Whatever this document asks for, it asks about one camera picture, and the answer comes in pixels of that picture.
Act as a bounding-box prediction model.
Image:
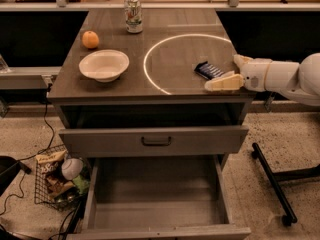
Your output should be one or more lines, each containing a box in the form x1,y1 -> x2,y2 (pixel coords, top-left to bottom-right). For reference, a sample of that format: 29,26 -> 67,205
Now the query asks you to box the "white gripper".
204,54 -> 272,92

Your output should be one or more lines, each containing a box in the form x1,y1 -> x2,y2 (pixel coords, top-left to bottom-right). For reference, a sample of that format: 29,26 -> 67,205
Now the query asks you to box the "dark blue rxbar wrapper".
194,62 -> 224,80

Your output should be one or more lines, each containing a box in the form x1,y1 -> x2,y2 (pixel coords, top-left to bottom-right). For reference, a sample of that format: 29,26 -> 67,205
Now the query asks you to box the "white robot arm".
204,53 -> 320,106

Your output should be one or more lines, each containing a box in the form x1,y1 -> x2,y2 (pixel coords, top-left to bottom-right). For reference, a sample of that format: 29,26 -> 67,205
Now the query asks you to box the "green 7up can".
124,0 -> 143,34

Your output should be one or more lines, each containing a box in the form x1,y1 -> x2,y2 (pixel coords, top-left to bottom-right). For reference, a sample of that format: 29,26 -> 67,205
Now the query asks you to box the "grey drawer cabinet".
47,7 -> 258,240

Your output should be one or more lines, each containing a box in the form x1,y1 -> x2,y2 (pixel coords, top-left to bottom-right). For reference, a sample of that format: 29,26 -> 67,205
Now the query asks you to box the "black wheeled stand base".
251,143 -> 320,227

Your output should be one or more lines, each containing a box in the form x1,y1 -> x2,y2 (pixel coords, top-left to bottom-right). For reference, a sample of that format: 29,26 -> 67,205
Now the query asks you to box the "white bowl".
79,50 -> 129,83

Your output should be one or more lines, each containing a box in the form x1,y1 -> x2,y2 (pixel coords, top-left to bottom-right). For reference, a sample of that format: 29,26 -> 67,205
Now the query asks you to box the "open bottom drawer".
66,155 -> 251,240

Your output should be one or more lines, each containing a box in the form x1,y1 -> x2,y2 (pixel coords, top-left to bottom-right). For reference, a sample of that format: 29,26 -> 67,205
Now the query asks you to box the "upper grey drawer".
59,125 -> 248,158

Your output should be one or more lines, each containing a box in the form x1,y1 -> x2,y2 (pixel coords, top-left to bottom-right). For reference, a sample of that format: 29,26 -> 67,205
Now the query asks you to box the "orange fruit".
82,31 -> 99,49

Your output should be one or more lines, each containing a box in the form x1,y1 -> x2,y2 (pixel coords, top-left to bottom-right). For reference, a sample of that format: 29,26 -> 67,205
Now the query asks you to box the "white ball in basket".
61,158 -> 83,180

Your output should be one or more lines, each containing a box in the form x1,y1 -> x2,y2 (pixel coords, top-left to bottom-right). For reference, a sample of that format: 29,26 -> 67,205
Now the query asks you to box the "green packet in basket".
72,175 -> 90,195

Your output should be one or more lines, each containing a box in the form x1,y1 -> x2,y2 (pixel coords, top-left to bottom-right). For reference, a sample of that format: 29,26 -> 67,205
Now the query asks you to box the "yellow chip bag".
36,150 -> 66,164

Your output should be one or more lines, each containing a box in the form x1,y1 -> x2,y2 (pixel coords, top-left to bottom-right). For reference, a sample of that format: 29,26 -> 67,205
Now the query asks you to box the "black object at left edge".
0,156 -> 31,196

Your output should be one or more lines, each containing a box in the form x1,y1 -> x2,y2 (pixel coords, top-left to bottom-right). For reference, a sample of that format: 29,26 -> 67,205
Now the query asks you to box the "black floor cable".
0,83 -> 56,217

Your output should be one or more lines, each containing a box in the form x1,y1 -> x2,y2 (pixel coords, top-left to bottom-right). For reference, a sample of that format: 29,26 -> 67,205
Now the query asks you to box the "black wire basket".
34,145 -> 90,210

